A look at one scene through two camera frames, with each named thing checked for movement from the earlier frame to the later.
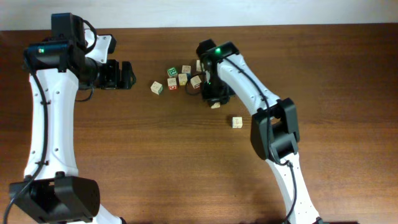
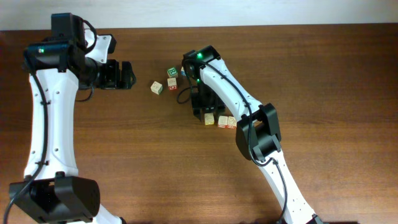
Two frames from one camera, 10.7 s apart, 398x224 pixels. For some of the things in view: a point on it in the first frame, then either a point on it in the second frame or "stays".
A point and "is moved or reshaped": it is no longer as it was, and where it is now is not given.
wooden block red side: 171,83 stays
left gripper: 114,81 stays
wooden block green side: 157,88 stays
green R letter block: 172,72 stays
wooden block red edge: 196,81 is moved or reshaped
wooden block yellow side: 183,79 → 209,119
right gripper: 210,99 → 217,104
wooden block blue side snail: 186,69 stays
